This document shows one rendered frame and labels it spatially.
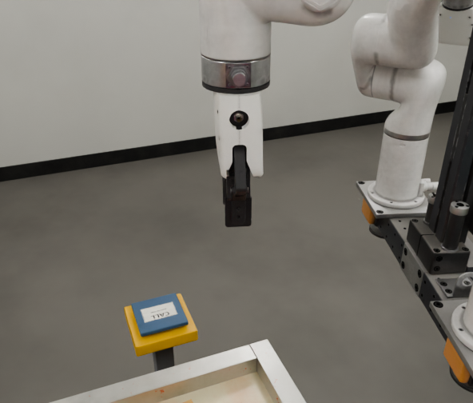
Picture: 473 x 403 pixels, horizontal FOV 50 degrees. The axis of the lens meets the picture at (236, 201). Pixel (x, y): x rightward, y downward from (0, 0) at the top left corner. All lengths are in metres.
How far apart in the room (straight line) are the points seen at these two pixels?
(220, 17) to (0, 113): 3.45
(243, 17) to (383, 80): 0.61
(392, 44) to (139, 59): 3.04
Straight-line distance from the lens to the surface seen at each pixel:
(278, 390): 0.92
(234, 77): 0.52
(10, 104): 3.89
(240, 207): 0.60
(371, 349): 2.45
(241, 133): 0.54
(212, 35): 0.53
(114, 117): 3.97
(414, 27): 0.95
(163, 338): 1.07
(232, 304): 2.59
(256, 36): 0.53
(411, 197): 1.18
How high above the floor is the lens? 1.70
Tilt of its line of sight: 29 degrees down
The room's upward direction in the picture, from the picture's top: straight up
